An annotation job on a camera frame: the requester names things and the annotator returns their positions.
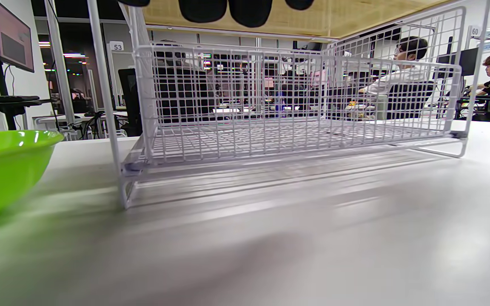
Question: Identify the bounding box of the black keyboard stand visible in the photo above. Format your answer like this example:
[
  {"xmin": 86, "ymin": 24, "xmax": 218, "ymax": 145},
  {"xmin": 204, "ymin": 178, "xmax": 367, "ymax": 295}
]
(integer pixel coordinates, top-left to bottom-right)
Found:
[{"xmin": 0, "ymin": 96, "xmax": 55, "ymax": 130}]

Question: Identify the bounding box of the wood-topped white mesh sliding drawer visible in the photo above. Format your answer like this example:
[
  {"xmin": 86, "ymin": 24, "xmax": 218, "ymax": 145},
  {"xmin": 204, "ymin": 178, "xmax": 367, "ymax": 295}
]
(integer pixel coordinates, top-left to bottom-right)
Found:
[{"xmin": 88, "ymin": 0, "xmax": 490, "ymax": 210}]

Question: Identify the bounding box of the green plastic bowl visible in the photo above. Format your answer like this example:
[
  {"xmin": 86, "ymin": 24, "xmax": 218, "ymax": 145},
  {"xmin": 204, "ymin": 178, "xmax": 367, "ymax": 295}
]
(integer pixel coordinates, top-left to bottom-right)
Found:
[{"xmin": 0, "ymin": 130, "xmax": 65, "ymax": 226}]

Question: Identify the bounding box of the person's left hand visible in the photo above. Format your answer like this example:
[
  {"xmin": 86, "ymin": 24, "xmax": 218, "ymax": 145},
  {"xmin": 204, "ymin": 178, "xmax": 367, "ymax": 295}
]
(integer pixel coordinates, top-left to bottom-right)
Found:
[{"xmin": 117, "ymin": 0, "xmax": 316, "ymax": 28}]

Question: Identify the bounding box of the black monitor on stand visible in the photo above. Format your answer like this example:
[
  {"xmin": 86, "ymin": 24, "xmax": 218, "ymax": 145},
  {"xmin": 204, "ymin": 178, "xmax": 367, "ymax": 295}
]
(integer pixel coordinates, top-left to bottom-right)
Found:
[{"xmin": 0, "ymin": 0, "xmax": 35, "ymax": 73}]

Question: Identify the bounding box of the black computer tower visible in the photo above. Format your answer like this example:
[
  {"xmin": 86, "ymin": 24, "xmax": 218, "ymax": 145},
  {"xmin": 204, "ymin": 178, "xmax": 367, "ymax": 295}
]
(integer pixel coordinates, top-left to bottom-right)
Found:
[{"xmin": 118, "ymin": 68, "xmax": 143, "ymax": 136}]

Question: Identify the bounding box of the black keyboard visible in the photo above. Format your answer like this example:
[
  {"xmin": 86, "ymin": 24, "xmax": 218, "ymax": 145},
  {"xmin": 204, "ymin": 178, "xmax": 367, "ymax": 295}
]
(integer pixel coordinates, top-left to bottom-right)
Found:
[{"xmin": 0, "ymin": 96, "xmax": 40, "ymax": 104}]

